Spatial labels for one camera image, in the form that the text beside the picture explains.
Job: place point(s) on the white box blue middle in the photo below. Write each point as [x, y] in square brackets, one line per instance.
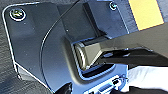
[108, 86]

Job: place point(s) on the round base button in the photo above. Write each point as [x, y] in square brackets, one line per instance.
[17, 14]
[113, 5]

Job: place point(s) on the white flat board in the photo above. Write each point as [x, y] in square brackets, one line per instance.
[146, 77]

